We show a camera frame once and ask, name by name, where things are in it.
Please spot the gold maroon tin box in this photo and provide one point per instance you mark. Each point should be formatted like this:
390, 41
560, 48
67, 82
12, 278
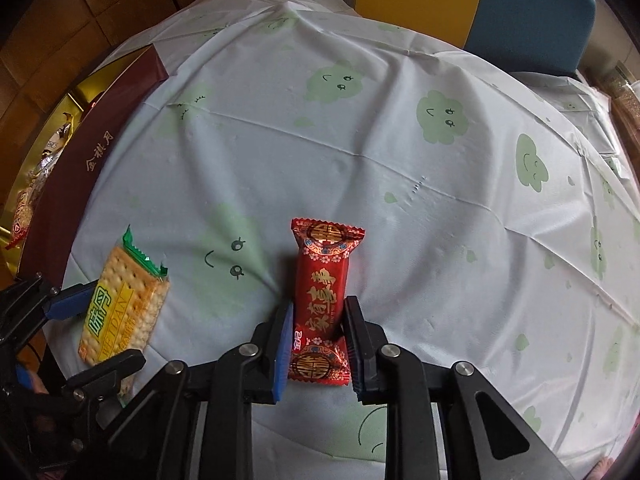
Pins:
100, 150

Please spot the woven tissue box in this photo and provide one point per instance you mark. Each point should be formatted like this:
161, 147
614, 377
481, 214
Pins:
625, 87

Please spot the yellow green cracker packet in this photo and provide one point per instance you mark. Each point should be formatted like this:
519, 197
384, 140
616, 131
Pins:
125, 300

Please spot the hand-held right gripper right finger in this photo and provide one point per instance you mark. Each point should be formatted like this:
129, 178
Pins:
356, 355

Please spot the white green-print tablecloth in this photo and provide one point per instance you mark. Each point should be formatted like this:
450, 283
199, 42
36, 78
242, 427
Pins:
400, 210

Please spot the red gold festive snack packet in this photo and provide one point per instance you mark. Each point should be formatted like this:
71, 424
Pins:
320, 280

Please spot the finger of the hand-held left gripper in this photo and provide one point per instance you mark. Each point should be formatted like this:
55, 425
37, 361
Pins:
107, 370
72, 302

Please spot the grey yellow blue chair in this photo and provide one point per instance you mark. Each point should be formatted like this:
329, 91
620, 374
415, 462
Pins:
525, 10

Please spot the silver foil snack packet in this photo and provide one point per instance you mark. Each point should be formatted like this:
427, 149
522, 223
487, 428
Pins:
49, 165

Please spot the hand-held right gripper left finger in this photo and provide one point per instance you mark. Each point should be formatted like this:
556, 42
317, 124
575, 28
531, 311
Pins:
281, 355

